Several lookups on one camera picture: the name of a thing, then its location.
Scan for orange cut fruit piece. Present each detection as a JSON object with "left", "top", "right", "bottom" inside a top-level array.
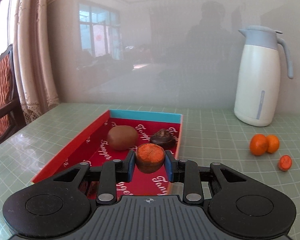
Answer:
[{"left": 278, "top": 155, "right": 292, "bottom": 171}]

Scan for mandarin orange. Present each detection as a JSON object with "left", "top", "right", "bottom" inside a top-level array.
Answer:
[
  {"left": 249, "top": 134, "right": 268, "bottom": 156},
  {"left": 266, "top": 134, "right": 280, "bottom": 154}
]

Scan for brown kiwi fruit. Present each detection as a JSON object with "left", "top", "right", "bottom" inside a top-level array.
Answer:
[{"left": 107, "top": 125, "right": 138, "bottom": 151}]

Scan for brown skinned orange cut fruit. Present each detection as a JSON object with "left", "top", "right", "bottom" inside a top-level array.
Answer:
[{"left": 135, "top": 143, "right": 165, "bottom": 174}]

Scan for dark dried fruit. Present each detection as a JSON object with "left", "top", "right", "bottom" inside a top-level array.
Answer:
[{"left": 150, "top": 129, "right": 176, "bottom": 150}]

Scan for green checked tablecloth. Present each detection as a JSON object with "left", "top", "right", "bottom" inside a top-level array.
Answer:
[{"left": 0, "top": 103, "right": 300, "bottom": 239}]

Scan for red pink cardboard box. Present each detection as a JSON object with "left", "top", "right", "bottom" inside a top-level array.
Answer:
[{"left": 32, "top": 109, "right": 183, "bottom": 183}]

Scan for wooden sofa orange cushions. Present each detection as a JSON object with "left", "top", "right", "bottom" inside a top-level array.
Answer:
[{"left": 0, "top": 45, "right": 26, "bottom": 144}]

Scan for white thermos jug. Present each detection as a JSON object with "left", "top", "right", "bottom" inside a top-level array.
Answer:
[{"left": 234, "top": 25, "right": 294, "bottom": 127}]

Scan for beige lace curtain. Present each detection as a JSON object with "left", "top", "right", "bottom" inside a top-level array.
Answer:
[{"left": 0, "top": 0, "right": 59, "bottom": 124}]

